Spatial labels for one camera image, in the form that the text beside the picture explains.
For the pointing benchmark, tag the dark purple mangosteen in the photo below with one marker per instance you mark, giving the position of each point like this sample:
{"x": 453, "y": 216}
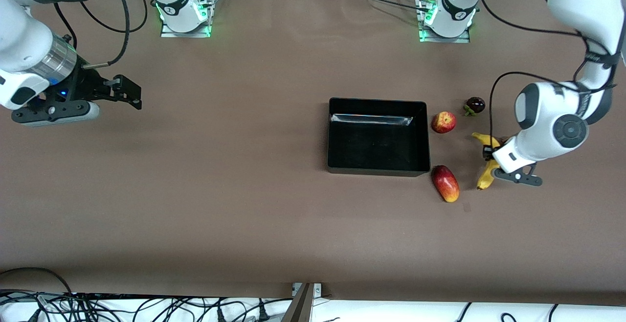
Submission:
{"x": 475, "y": 104}

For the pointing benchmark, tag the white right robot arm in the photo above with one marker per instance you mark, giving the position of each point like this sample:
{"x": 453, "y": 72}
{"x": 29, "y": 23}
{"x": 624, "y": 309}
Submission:
{"x": 24, "y": 43}

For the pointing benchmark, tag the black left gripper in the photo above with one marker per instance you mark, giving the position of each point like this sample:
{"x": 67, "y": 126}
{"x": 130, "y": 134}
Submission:
{"x": 487, "y": 152}

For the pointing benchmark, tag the small metal bracket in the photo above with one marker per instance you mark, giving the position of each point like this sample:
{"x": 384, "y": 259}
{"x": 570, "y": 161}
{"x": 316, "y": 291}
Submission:
{"x": 317, "y": 290}

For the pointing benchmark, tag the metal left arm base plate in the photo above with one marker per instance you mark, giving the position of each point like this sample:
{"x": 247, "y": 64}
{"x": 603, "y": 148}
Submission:
{"x": 430, "y": 38}

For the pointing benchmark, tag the red yellow mango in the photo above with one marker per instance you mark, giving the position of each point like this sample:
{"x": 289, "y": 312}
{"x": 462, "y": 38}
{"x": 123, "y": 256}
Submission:
{"x": 446, "y": 184}

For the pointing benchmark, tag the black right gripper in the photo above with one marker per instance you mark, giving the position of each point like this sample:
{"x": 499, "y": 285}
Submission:
{"x": 87, "y": 87}

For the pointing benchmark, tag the brown table cover sheet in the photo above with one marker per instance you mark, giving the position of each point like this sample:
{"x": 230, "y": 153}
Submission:
{"x": 244, "y": 224}

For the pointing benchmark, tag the small red yellow apple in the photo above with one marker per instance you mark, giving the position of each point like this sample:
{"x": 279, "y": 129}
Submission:
{"x": 443, "y": 122}

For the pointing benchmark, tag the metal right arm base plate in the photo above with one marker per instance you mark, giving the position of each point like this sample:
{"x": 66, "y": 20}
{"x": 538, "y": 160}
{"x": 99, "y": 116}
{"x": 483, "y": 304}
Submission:
{"x": 168, "y": 32}

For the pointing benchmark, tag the aluminium profile bar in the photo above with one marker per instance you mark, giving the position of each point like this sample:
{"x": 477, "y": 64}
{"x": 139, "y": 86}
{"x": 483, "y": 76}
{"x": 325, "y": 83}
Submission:
{"x": 299, "y": 310}

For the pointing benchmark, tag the black plastic box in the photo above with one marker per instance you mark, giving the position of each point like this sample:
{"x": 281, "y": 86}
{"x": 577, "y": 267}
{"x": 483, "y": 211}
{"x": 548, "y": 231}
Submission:
{"x": 381, "y": 146}

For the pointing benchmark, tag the yellow banana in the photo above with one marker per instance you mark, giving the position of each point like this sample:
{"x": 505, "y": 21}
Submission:
{"x": 484, "y": 180}

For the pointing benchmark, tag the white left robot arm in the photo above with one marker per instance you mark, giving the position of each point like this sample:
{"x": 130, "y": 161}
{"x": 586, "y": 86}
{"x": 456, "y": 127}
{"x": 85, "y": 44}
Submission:
{"x": 543, "y": 116}

